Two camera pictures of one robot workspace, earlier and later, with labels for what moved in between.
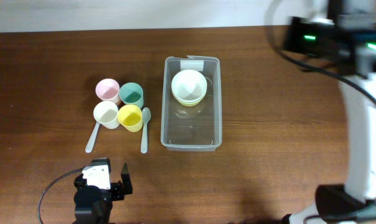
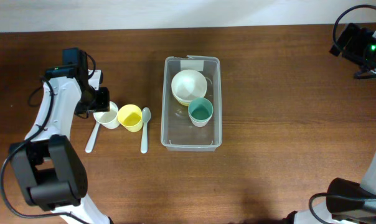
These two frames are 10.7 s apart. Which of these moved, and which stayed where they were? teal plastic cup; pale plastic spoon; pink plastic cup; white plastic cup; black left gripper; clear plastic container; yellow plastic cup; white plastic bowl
Moved: black left gripper; pink plastic cup; teal plastic cup
Stayed: pale plastic spoon; white plastic cup; white plastic bowl; clear plastic container; yellow plastic cup
